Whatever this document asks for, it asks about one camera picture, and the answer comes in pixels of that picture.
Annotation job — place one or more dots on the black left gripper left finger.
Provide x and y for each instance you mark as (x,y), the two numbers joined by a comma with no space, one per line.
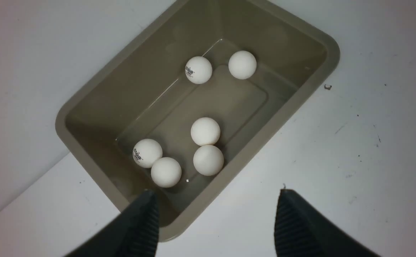
(133,233)

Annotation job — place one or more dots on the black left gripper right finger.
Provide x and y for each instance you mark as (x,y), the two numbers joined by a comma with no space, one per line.
(301,231)

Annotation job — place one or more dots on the white ball with red logo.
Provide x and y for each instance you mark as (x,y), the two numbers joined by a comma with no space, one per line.
(166,172)

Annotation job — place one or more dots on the white ball with black mark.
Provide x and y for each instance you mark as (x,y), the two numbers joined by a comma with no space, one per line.
(146,152)

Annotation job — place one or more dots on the white plain ping-pong ball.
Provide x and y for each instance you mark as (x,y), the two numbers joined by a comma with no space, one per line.
(208,160)

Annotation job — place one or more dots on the tan plastic storage bin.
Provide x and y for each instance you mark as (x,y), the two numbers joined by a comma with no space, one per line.
(143,92)

